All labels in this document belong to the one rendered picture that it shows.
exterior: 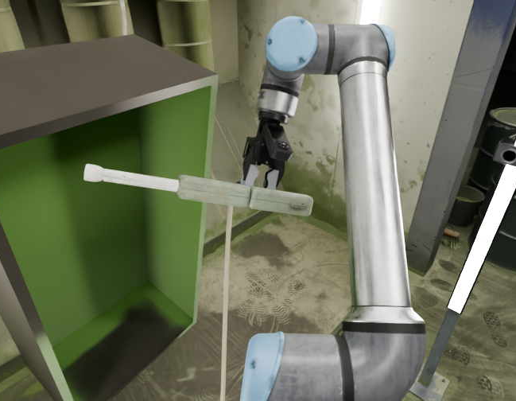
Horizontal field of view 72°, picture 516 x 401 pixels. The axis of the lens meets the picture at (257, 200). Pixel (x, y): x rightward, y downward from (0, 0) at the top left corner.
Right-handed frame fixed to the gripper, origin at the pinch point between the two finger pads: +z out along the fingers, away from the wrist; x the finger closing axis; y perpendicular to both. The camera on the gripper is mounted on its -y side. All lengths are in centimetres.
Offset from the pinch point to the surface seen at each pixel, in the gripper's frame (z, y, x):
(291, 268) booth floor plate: 66, 146, -95
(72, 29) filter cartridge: -47, 137, 66
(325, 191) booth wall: 8, 177, -124
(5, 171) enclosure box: 11, 37, 59
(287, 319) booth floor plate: 86, 107, -80
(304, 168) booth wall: -6, 192, -108
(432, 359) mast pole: 68, 43, -129
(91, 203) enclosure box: 21, 60, 38
